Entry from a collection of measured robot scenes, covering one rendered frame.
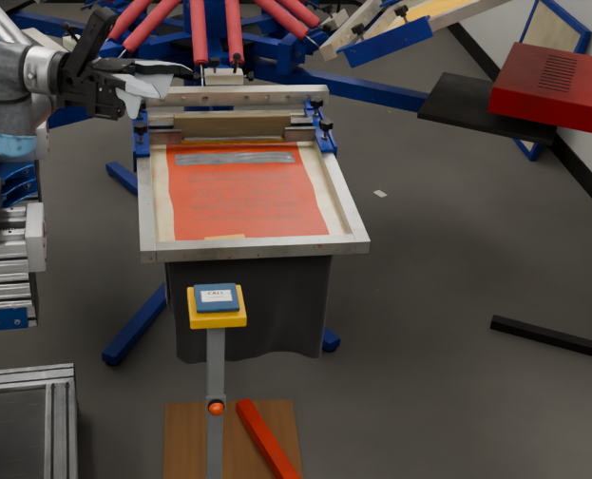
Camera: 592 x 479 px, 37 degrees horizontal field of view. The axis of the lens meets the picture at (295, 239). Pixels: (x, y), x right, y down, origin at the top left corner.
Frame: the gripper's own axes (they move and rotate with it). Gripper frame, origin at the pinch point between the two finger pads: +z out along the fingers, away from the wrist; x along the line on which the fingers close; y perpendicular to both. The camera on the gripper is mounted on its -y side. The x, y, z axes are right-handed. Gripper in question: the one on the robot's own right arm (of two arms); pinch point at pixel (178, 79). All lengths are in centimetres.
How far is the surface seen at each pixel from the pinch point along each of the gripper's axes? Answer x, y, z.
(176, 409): -113, 152, -35
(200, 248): -62, 61, -14
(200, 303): -43, 65, -8
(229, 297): -47, 65, -2
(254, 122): -123, 47, -18
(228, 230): -77, 62, -11
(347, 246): -76, 60, 21
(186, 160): -109, 57, -34
